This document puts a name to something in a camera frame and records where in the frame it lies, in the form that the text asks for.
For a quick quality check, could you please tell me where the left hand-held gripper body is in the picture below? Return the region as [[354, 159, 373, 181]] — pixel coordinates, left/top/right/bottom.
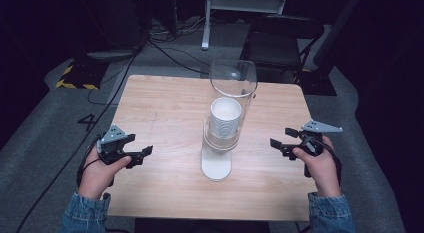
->
[[98, 124, 137, 166]]

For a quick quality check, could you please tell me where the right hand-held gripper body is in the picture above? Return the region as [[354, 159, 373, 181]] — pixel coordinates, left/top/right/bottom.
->
[[297, 119, 344, 178]]

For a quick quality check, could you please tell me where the stack of white paper cups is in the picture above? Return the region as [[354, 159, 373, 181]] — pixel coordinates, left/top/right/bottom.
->
[[208, 97, 243, 140]]

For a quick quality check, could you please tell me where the clear cup dispenser white base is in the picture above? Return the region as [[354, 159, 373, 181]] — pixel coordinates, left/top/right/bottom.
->
[[200, 58, 259, 182]]

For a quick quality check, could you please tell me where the person's right hand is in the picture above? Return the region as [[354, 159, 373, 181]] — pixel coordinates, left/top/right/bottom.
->
[[292, 135, 343, 198]]

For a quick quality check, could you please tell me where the person's left hand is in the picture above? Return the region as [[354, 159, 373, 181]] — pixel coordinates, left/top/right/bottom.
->
[[77, 144, 133, 201]]

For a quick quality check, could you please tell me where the dark floor mat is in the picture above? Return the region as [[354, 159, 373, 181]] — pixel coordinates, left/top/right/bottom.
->
[[295, 69, 338, 97]]

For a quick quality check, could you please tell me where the black yellow striped floor plate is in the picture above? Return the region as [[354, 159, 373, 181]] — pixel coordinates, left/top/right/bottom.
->
[[54, 61, 110, 91]]

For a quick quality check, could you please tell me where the black chair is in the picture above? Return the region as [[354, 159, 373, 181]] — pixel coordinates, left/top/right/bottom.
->
[[239, 14, 326, 85]]

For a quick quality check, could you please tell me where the grey slanted pole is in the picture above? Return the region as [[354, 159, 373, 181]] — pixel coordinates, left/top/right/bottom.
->
[[313, 0, 365, 68]]

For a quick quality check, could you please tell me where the white metal stand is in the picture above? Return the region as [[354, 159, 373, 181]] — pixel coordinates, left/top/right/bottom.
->
[[200, 0, 290, 51]]

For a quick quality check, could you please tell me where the right hand-held gripper black cable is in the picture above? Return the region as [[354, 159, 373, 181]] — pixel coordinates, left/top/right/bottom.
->
[[314, 136, 343, 188]]

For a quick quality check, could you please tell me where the hand-held gripper black cable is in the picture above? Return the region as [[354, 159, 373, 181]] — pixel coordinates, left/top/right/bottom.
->
[[76, 134, 103, 190], [314, 136, 343, 188]]

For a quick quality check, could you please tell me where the left hand-held gripper black cable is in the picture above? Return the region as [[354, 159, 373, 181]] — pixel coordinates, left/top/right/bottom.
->
[[76, 134, 103, 190]]

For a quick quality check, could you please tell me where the long black floor cable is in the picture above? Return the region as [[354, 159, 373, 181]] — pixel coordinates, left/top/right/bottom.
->
[[14, 42, 148, 233]]

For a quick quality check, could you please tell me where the grey floor base plate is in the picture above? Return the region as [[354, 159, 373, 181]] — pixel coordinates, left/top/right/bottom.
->
[[86, 48, 136, 63]]

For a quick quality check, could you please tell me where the thin black floor cable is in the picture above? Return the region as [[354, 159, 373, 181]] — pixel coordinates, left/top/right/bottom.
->
[[146, 39, 212, 76]]

